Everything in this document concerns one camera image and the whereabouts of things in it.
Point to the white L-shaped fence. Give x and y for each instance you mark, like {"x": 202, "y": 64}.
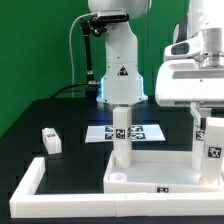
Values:
{"x": 24, "y": 203}

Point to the white desk top tray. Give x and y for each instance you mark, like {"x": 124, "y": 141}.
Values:
{"x": 156, "y": 172}

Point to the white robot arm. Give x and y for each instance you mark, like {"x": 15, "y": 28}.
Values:
{"x": 122, "y": 84}

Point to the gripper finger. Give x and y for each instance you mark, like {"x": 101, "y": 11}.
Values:
{"x": 194, "y": 110}

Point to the black grey camera on stand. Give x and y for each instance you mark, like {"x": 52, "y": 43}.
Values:
{"x": 111, "y": 16}

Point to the fiducial marker sheet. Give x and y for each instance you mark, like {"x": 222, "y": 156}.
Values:
{"x": 104, "y": 133}

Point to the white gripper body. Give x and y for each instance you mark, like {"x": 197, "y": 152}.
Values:
{"x": 192, "y": 72}

